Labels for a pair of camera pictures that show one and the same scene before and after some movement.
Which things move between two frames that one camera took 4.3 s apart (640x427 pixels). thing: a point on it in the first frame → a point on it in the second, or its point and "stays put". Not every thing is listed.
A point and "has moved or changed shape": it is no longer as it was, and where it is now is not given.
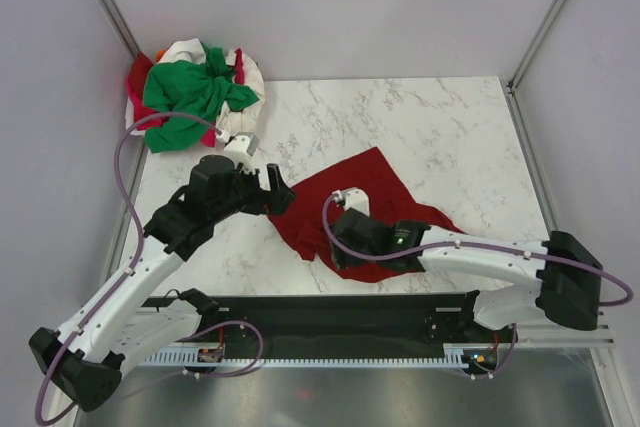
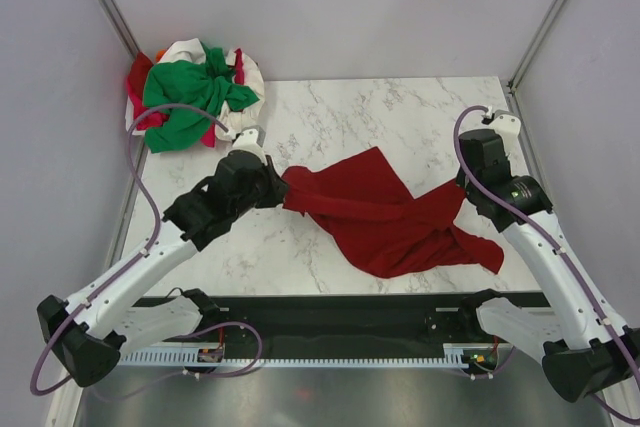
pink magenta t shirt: x=139 y=112 stays put
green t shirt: x=196 y=89 stays put
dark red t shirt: x=300 y=209 has moved or changed shape
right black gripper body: x=339 y=260 → x=462 y=180
